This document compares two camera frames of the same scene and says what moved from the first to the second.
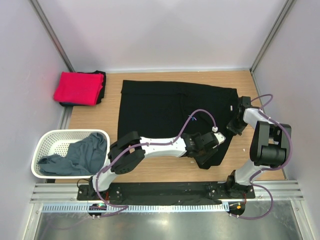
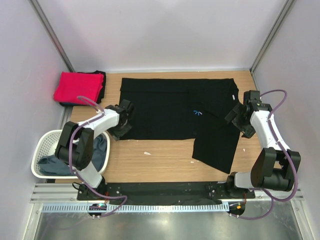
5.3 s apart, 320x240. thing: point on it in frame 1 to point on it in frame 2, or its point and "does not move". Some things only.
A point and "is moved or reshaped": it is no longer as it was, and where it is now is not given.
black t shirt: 164,110 is moved or reshaped
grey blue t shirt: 87,157 does not move
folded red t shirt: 80,88 does not move
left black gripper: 210,151 to 117,134
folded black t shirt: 102,95 does not move
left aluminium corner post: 42,16 does not move
